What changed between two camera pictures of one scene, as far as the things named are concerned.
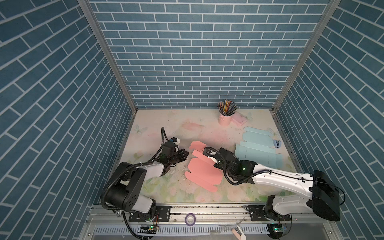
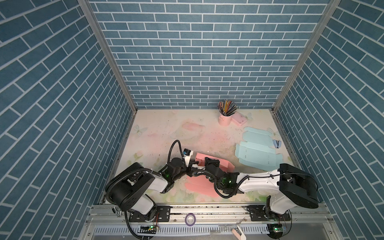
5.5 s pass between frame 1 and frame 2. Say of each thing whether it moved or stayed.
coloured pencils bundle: stayed
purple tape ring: stayed
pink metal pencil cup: stayed
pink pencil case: stayed
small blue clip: stayed
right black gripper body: moved
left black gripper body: moved
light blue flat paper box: stayed
